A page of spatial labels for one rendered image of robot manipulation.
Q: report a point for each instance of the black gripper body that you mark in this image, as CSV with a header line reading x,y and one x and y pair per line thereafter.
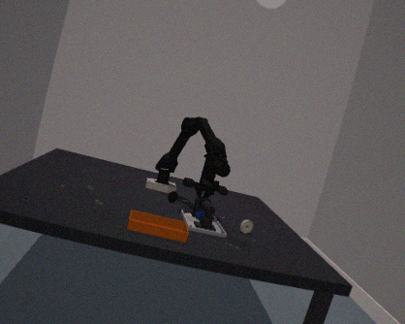
x,y
188,182

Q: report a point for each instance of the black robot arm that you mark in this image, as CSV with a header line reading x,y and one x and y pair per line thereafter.
x,y
215,159

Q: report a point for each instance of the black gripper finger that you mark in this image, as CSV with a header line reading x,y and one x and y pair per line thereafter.
x,y
199,192
207,194

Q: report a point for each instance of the orange rectangular tray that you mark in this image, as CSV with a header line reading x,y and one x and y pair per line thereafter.
x,y
158,226

